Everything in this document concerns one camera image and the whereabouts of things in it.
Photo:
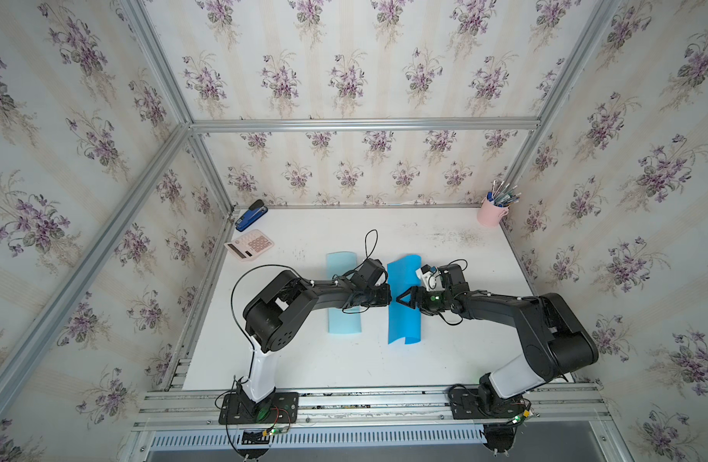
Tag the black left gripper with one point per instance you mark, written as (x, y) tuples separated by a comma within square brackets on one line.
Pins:
[(386, 295)]

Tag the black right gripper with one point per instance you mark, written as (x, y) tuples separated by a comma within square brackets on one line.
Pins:
[(415, 291)]

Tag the dark blue paper sheet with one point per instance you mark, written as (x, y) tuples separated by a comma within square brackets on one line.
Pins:
[(404, 322)]

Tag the light blue paper sheet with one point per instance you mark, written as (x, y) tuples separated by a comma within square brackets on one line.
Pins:
[(340, 323)]

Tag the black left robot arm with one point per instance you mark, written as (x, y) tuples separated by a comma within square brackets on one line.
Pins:
[(276, 314)]

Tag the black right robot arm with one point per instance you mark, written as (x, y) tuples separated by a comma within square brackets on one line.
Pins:
[(553, 340)]

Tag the pink pen cup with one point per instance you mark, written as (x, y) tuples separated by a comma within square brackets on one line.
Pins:
[(490, 215)]

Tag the pens in cup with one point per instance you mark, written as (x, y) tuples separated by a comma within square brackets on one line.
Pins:
[(503, 194)]

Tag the pink desk calculator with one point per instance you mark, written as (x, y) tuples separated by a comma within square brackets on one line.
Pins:
[(249, 246)]

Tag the blue black stapler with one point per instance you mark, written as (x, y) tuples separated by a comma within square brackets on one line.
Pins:
[(254, 212)]

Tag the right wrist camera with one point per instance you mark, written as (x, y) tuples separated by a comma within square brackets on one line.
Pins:
[(431, 278)]

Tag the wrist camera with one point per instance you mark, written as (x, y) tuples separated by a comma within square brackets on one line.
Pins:
[(431, 278), (370, 274)]

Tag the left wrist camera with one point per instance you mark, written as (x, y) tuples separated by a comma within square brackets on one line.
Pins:
[(370, 274)]

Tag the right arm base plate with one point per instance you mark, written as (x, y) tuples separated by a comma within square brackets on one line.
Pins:
[(482, 403)]

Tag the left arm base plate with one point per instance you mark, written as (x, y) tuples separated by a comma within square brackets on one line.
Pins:
[(279, 408)]

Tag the aluminium mounting rail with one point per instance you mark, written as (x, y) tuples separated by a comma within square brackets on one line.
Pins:
[(355, 407)]

